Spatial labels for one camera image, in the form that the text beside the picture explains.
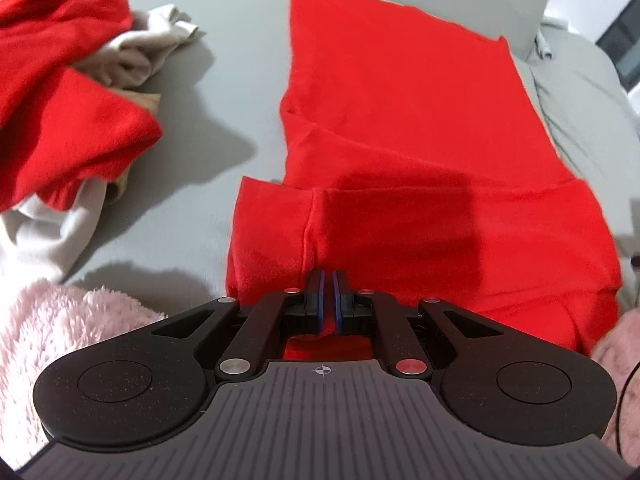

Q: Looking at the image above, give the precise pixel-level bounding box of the red sweater with duck logo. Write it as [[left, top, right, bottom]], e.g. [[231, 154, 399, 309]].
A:
[[226, 0, 622, 353]]

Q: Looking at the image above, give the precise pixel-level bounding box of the grey fabric sofa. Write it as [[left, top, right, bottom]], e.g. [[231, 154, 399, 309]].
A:
[[0, 0, 640, 321]]

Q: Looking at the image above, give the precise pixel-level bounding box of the tan garment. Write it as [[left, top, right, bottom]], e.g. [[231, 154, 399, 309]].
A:
[[102, 86, 163, 206]]

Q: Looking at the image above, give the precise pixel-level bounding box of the white garment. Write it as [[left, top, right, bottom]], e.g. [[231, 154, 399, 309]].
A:
[[1, 0, 196, 284]]

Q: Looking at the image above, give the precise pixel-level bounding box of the pink fluffy rug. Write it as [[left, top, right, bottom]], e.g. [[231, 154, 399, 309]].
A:
[[1, 280, 639, 469]]

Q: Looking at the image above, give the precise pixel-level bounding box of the crumpled red garment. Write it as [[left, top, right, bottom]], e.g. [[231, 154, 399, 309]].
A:
[[1, 0, 162, 211]]

